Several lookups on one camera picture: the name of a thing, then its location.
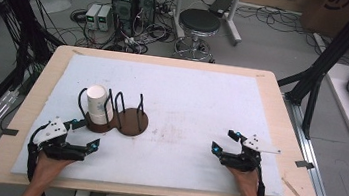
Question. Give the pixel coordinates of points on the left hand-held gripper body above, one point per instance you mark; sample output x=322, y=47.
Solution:
x=52, y=133

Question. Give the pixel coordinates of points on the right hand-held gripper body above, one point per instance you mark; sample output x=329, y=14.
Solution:
x=246, y=155

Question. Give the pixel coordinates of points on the person's right hand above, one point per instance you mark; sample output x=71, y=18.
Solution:
x=244, y=182

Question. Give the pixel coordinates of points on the person's left hand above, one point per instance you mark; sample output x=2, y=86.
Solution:
x=51, y=165

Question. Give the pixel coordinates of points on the thin wooden stick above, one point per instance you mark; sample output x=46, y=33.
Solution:
x=292, y=189

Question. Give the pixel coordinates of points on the white foam mat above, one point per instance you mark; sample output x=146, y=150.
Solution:
x=179, y=95

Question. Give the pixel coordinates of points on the grey power supply unit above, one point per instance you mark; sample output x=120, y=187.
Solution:
x=92, y=15
x=105, y=17

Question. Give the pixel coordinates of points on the white metal stand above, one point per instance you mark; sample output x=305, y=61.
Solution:
x=234, y=21

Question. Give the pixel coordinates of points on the black round stool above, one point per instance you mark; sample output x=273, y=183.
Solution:
x=199, y=20

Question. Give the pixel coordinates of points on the black computer tower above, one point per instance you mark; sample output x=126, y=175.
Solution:
x=146, y=2
x=122, y=11

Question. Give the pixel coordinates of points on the black flat device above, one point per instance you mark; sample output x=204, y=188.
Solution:
x=220, y=7

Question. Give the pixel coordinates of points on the cardboard box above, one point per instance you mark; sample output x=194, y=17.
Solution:
x=334, y=13

